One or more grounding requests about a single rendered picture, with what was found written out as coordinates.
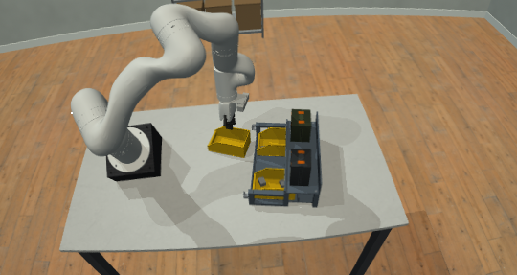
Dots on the yellow open-front bin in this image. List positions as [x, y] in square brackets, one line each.
[231, 142]
[273, 140]
[272, 177]

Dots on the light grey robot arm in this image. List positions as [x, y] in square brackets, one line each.
[179, 29]

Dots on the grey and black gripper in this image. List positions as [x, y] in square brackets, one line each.
[227, 111]

